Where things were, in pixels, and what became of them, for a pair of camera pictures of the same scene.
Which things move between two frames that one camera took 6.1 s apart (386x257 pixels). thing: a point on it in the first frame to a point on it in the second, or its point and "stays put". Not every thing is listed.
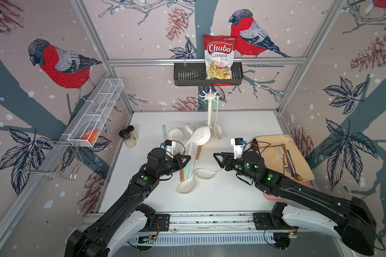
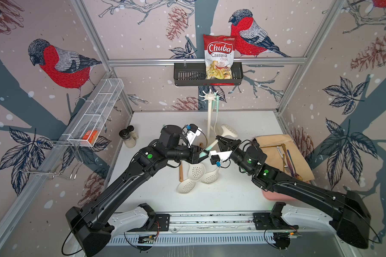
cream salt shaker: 133,134 stays put
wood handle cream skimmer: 205,173 to 211,177
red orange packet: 90,135 stays put
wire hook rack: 52,157 stays put
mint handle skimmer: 199,136 to 228,130
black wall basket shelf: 194,74 stays put
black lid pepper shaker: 129,141 stays put
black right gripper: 227,159 to 226,146
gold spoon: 297,176 stays put
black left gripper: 179,163 to 194,158
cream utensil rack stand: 212,146 stays put
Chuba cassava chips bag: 219,54 stays put
